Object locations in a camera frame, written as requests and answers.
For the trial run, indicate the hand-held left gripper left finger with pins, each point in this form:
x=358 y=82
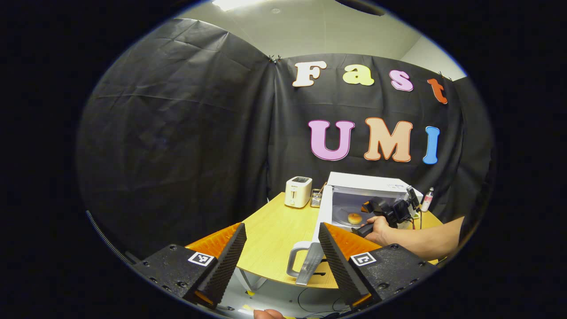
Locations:
x=223 y=266

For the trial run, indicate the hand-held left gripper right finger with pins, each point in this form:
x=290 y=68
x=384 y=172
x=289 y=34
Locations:
x=339 y=266

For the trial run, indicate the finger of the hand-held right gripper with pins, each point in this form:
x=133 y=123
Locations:
x=371 y=206

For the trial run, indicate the round golden bun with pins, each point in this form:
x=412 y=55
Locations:
x=354 y=218

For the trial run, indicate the white microwave oven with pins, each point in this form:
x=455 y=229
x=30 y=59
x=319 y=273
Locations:
x=367 y=182

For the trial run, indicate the small bottle with pink label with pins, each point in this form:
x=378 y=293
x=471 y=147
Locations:
x=427 y=200

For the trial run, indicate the white table leg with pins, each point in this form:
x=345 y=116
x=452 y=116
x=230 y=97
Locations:
x=250 y=281

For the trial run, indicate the clear utensil holder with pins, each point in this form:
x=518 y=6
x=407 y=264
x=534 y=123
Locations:
x=316 y=197

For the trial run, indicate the cream toaster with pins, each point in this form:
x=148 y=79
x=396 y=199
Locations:
x=297 y=192

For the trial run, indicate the black backdrop cloth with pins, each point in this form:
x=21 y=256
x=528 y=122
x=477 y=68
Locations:
x=177 y=146

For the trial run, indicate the ceiling light panel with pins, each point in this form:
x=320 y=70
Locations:
x=234 y=3

